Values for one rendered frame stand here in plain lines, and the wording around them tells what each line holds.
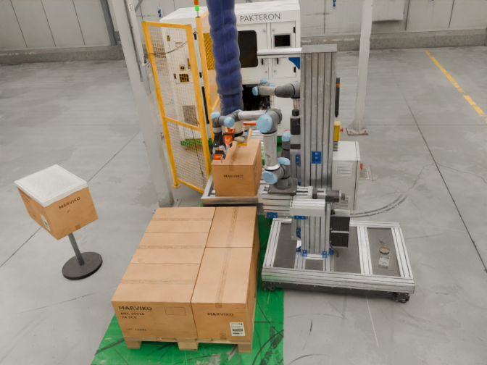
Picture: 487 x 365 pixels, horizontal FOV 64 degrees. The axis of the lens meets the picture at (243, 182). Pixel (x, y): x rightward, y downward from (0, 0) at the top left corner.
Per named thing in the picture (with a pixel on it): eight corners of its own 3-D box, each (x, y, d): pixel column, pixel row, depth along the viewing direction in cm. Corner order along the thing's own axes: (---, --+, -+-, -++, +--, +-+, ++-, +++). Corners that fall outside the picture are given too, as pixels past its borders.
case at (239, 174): (227, 170, 437) (223, 138, 417) (262, 171, 430) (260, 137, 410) (215, 199, 387) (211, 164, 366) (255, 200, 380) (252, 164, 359)
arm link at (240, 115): (286, 104, 277) (235, 106, 307) (278, 109, 269) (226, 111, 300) (289, 119, 281) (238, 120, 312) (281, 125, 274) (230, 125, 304)
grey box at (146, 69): (151, 88, 416) (146, 60, 401) (156, 88, 416) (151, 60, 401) (146, 94, 400) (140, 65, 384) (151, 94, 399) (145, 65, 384)
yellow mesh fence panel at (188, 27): (171, 186, 526) (137, 22, 419) (177, 182, 532) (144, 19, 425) (214, 208, 473) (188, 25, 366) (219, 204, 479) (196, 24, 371)
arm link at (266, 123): (285, 178, 295) (280, 110, 269) (275, 187, 285) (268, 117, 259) (272, 175, 302) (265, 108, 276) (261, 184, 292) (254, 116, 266)
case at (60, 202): (30, 216, 374) (14, 181, 354) (69, 198, 399) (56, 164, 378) (57, 240, 338) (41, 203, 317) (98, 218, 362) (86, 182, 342)
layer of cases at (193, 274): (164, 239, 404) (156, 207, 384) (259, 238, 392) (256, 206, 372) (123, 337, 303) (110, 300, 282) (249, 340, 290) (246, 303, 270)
